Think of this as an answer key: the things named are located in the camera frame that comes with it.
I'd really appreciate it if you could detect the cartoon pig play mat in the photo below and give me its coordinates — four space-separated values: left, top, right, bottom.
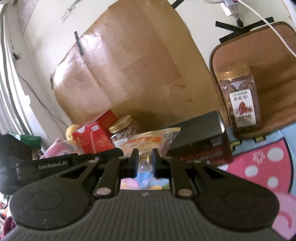
120 127 296 241

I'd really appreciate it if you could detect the peanut jar gold lid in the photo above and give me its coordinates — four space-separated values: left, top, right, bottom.
108 114 142 149

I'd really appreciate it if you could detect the clear peanut snack bag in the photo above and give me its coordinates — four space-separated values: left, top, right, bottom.
119 127 181 173

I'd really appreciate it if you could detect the white cable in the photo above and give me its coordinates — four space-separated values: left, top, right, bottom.
237 0 296 58

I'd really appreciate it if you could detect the pecan jar gold lid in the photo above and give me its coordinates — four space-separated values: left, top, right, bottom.
216 63 262 135

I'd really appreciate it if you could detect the yellow plush toy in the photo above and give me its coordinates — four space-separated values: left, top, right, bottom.
66 124 79 147

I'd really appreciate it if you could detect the black snack box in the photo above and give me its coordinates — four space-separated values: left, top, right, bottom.
167 111 233 166

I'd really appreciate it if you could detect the large cardboard sheet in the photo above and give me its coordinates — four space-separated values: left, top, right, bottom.
53 1 225 131

